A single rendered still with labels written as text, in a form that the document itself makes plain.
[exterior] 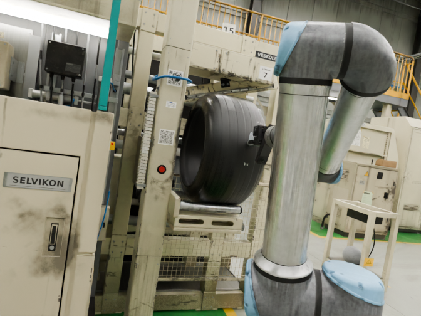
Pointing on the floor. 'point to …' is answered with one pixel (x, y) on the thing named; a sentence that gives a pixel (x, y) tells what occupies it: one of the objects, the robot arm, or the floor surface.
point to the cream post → (160, 160)
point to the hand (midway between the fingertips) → (250, 144)
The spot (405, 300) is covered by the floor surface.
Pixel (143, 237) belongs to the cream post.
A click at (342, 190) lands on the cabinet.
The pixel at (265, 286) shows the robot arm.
